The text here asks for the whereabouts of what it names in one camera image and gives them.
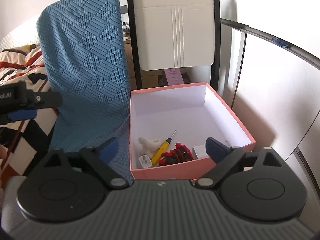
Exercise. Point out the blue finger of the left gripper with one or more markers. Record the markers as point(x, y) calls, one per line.
point(20, 115)

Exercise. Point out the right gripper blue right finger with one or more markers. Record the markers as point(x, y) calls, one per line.
point(227, 159)

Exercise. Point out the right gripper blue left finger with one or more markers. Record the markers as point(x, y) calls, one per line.
point(97, 160)

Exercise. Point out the white square adapter box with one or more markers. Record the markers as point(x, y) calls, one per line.
point(199, 152)

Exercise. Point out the red black robot toy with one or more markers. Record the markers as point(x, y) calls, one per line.
point(179, 154)

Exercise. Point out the small white charger plug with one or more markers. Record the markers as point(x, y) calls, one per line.
point(145, 161)

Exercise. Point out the white fluffy plush toy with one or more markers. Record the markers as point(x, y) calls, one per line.
point(149, 147)

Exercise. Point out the yellow black screwdriver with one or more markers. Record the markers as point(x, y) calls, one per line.
point(162, 149)

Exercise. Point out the striped red white black blanket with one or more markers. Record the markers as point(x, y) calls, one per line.
point(23, 143)

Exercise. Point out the pink cardboard box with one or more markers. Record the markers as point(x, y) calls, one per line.
point(189, 113)

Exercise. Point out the blue textured chair cover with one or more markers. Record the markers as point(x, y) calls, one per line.
point(84, 56)

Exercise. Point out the purple paper card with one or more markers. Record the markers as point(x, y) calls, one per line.
point(173, 76)

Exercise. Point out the black metal railing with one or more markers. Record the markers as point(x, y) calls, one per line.
point(281, 43)

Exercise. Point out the cream black-framed chair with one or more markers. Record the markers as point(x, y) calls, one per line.
point(175, 34)

